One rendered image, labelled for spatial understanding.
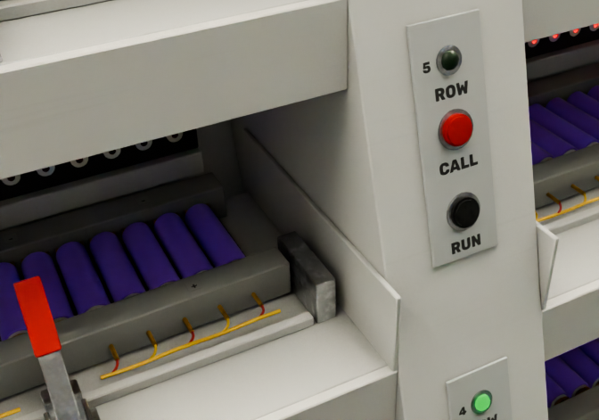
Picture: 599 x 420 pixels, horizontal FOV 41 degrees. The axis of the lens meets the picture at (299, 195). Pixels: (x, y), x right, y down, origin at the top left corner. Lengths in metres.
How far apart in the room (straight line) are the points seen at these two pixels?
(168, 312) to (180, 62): 0.15
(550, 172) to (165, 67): 0.29
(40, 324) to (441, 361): 0.20
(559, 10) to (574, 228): 0.16
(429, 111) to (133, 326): 0.19
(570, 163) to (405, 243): 0.19
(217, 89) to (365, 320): 0.16
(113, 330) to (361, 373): 0.13
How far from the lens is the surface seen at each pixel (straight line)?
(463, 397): 0.45
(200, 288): 0.44
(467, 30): 0.39
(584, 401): 0.65
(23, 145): 0.33
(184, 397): 0.42
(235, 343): 0.43
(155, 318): 0.43
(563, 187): 0.55
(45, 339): 0.38
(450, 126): 0.39
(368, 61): 0.37
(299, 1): 0.36
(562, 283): 0.49
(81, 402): 0.40
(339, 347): 0.43
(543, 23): 0.44
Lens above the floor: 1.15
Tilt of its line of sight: 19 degrees down
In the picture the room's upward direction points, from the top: 10 degrees counter-clockwise
